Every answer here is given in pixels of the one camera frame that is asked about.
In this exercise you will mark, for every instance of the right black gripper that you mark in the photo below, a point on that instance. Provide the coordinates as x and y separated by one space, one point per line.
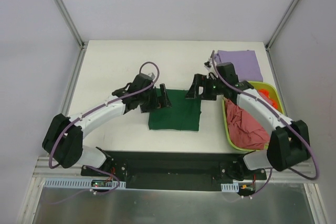
206 89

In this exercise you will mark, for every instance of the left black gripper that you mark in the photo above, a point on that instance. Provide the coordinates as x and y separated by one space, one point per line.
151 100

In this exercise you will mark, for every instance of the green polo shirt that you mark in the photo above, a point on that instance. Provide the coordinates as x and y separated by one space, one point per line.
183 115

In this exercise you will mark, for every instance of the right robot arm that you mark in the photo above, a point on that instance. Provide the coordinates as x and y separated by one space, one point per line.
289 140

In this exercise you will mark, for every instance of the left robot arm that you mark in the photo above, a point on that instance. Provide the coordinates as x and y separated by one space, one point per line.
64 138

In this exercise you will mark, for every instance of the folded purple t shirt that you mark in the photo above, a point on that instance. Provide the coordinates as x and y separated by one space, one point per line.
245 63

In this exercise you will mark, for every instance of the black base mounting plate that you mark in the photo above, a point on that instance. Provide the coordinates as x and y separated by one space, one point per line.
178 171

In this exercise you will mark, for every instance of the pink red t shirt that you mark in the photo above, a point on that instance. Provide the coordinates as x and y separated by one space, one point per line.
244 131

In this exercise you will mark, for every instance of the orange garment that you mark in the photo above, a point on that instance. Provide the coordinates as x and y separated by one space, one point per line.
266 96

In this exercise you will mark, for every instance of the lime green plastic basket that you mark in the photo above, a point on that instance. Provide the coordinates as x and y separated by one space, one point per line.
256 85

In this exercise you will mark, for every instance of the right white cable duct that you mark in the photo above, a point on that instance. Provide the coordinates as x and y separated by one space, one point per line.
230 188

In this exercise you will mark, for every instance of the white cable duct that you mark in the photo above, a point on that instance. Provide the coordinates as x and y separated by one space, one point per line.
77 183
230 188

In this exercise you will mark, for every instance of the aluminium front rail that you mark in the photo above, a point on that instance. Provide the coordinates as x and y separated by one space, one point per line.
287 176

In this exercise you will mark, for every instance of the left white cable duct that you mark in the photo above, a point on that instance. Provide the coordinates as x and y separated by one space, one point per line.
77 183

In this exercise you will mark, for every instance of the left aluminium frame post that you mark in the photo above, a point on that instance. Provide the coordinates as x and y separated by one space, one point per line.
70 23

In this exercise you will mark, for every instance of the aluminium frame post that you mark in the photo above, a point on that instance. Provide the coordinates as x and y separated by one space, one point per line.
70 23
284 19

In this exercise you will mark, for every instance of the right aluminium frame post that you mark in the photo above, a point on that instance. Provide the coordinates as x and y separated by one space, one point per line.
284 19

